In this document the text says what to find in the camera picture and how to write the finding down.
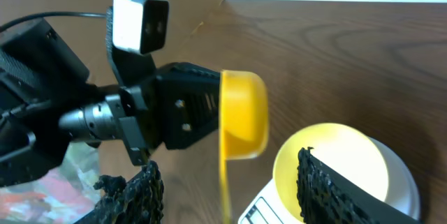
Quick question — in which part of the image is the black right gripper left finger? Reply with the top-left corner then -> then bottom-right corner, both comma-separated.
76,160 -> 164,224

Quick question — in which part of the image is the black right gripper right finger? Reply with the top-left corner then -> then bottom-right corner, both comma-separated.
297,148 -> 420,224

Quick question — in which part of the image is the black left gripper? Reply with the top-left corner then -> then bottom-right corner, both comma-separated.
58,48 -> 220,166

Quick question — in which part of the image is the yellow measuring scoop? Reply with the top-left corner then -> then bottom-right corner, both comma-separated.
219,70 -> 269,224

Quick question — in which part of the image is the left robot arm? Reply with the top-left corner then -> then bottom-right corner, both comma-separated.
1,43 -> 221,187

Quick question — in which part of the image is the yellow bowl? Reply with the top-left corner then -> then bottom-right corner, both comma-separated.
272,122 -> 390,223

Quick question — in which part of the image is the white digital kitchen scale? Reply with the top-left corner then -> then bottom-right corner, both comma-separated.
237,136 -> 421,224

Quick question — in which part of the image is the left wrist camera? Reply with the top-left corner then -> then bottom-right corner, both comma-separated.
112,0 -> 170,55

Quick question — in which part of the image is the left black cable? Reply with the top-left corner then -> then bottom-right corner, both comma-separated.
0,10 -> 108,33

